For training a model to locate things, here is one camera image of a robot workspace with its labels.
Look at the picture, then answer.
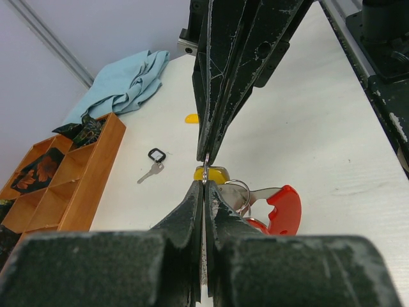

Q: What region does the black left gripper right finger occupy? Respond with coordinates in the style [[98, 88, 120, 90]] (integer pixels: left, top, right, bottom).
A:
[[204, 181, 401, 306]]

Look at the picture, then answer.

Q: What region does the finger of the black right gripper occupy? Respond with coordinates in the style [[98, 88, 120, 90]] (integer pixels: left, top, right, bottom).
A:
[[207, 1, 311, 164], [192, 1, 265, 162]]

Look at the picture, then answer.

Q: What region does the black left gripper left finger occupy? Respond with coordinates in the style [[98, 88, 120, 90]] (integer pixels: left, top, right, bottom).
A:
[[1, 181, 204, 306]]

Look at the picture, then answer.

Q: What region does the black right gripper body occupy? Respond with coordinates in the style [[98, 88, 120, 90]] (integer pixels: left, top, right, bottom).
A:
[[177, 0, 291, 89]]

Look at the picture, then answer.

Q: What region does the metal key organizer red handle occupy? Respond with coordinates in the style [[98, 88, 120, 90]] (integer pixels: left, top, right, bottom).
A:
[[218, 180, 302, 235]]

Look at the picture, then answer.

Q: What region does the yellow tagged key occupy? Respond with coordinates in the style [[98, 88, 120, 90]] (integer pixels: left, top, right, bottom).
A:
[[185, 113, 199, 124], [193, 153, 230, 185]]

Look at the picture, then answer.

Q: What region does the light blue cloth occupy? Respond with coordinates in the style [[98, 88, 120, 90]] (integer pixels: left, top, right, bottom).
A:
[[63, 50, 170, 124]]

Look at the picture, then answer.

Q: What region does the black hook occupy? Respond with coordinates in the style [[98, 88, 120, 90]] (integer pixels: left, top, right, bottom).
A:
[[137, 148, 167, 184]]

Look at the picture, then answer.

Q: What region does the dark rolled cloth green pattern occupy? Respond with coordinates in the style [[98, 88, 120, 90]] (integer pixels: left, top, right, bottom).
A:
[[52, 114, 106, 148]]

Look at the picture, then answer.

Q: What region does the wooden compartment tray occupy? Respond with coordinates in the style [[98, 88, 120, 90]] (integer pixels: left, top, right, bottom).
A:
[[1, 113, 126, 237]]

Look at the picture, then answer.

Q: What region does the dark rolled cloth orange pattern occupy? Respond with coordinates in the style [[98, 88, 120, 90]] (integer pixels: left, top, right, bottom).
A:
[[10, 147, 65, 194]]

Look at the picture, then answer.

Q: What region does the dark rolled cloth grey pattern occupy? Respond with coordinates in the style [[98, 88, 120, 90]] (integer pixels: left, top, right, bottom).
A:
[[0, 225, 21, 269]]

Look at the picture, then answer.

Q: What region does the dark rolled cloth yellow pattern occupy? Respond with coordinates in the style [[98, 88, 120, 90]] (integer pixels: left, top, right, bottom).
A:
[[0, 199, 15, 221]]

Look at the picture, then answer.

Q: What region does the aluminium frame post right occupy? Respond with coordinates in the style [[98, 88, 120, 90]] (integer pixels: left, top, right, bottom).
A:
[[4, 0, 95, 88]]

